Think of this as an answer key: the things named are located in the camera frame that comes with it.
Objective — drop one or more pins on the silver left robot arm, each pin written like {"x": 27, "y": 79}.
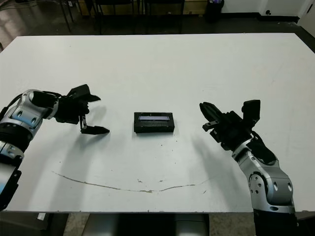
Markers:
{"x": 19, "y": 137}

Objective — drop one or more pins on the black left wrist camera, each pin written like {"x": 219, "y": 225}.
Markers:
{"x": 80, "y": 91}

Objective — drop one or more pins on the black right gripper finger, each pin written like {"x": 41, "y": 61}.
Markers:
{"x": 211, "y": 114}
{"x": 212, "y": 107}

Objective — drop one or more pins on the white door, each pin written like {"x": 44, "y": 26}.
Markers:
{"x": 307, "y": 14}

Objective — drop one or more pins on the small black door stopper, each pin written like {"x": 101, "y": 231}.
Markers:
{"x": 268, "y": 12}

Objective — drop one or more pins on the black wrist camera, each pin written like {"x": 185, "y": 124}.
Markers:
{"x": 251, "y": 110}
{"x": 80, "y": 91}

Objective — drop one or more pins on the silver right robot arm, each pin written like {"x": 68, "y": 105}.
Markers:
{"x": 268, "y": 182}

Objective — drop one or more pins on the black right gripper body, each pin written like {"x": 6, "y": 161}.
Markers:
{"x": 231, "y": 127}

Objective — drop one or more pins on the black mesh chair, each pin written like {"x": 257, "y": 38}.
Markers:
{"x": 99, "y": 14}

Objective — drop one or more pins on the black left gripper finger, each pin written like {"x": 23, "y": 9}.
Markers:
{"x": 96, "y": 129}
{"x": 93, "y": 97}

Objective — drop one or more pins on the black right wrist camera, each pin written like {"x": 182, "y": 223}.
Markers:
{"x": 251, "y": 110}

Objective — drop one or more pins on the black bin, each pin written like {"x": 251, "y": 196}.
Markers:
{"x": 214, "y": 9}

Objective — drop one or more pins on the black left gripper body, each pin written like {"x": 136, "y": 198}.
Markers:
{"x": 71, "y": 110}

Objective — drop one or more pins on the black box lid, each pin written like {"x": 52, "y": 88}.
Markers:
{"x": 153, "y": 121}

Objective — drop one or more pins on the black box white insert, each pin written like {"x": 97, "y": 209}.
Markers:
{"x": 153, "y": 132}

